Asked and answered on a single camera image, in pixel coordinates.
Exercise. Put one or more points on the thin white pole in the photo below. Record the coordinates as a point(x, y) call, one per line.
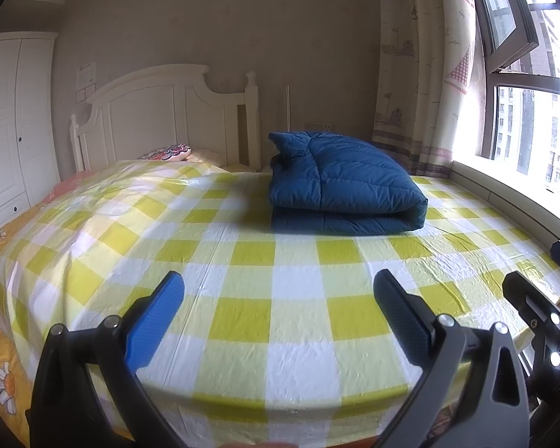
point(288, 112)

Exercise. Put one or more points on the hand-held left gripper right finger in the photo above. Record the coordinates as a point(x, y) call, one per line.
point(401, 322)

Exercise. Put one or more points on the bed with yellow checked sheet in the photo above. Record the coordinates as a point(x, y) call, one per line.
point(261, 289)

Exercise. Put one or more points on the orange floral blanket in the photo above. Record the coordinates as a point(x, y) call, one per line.
point(0, 359)

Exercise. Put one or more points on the white wardrobe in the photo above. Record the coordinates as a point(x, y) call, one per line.
point(9, 126)

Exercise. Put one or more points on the patterned pink pillow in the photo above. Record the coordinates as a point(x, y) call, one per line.
point(165, 152)

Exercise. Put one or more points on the blue puffer jacket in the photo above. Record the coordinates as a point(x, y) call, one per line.
point(345, 182)

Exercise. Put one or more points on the dark framed window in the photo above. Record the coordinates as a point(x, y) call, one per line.
point(541, 79)

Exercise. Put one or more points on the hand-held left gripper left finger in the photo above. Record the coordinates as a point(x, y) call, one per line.
point(158, 317)

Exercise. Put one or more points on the white wall socket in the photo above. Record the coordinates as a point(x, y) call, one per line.
point(319, 127)

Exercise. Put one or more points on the cream pillow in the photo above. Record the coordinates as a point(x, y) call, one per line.
point(207, 156)

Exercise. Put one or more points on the white headboard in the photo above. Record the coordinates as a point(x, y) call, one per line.
point(158, 112)

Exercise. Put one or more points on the white wall notice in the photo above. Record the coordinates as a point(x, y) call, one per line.
point(86, 81)

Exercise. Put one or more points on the white window sill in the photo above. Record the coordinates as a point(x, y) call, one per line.
point(518, 205)

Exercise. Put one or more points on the printed cream curtain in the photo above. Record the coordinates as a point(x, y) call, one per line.
point(415, 56)

